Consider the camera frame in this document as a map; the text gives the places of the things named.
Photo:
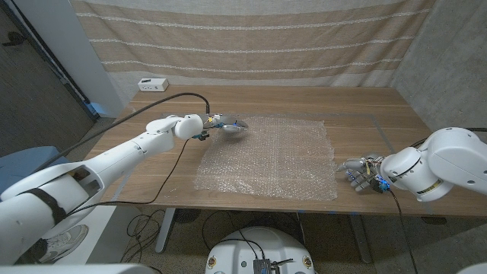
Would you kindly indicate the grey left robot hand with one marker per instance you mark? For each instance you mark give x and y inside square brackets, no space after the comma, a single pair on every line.
[228,121]

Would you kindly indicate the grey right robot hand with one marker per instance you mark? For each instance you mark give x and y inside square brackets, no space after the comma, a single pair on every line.
[361,165]

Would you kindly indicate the clear bubble wrap sheet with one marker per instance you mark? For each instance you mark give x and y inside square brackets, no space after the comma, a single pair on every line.
[266,160]

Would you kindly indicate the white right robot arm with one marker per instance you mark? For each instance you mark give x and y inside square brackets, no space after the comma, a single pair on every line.
[449,160]

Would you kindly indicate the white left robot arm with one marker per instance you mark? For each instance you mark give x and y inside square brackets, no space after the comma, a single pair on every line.
[114,160]

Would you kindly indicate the white power strip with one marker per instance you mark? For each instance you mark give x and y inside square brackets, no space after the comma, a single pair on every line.
[153,85]

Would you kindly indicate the grey metal table leg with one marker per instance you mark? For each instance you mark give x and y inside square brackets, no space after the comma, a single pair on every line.
[165,228]
[359,237]

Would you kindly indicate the beige striped fabric backdrop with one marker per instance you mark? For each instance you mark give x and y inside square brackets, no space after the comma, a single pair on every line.
[247,42]

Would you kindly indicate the black round floor grille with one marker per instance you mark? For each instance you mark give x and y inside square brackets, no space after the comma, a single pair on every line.
[187,215]

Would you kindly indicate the white robot torso base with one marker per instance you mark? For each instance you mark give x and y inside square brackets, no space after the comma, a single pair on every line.
[262,243]

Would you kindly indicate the small black torso box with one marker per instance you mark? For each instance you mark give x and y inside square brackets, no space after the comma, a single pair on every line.
[261,267]

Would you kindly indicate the dark door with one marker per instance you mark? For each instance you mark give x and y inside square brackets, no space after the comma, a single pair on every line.
[34,99]

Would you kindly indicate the grey white sneaker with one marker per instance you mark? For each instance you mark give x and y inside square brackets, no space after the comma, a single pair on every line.
[64,241]

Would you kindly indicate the blue upholstered chair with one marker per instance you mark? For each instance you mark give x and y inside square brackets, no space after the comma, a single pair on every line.
[23,163]

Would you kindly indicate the small blue wall object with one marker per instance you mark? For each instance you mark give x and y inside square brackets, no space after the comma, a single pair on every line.
[98,109]

